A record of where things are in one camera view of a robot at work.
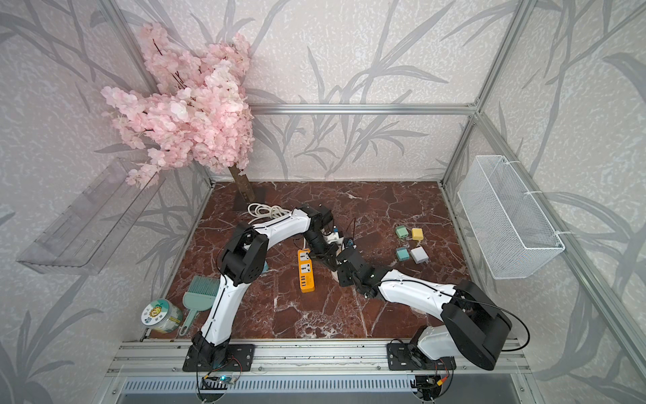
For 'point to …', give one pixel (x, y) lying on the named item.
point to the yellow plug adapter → (417, 234)
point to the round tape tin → (162, 315)
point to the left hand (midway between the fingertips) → (334, 266)
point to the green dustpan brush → (200, 295)
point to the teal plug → (402, 253)
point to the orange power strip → (305, 271)
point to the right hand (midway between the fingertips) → (341, 267)
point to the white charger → (419, 255)
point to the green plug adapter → (401, 231)
